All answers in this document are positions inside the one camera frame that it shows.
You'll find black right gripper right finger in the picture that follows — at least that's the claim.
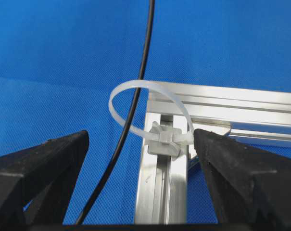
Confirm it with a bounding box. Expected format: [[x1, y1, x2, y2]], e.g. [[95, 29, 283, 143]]
[[193, 129, 291, 231]]

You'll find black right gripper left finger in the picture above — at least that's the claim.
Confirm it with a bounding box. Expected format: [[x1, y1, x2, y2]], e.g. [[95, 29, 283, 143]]
[[0, 130, 89, 231]]

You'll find black wire with plug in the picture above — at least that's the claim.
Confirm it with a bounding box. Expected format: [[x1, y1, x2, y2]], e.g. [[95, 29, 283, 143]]
[[75, 0, 155, 226]]

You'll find white zip tie loop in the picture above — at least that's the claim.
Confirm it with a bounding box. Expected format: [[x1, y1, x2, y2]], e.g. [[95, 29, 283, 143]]
[[108, 80, 194, 157]]

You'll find aluminium extrusion square frame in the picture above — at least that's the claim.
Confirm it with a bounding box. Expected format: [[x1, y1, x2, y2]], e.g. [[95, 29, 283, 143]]
[[134, 82, 291, 224]]

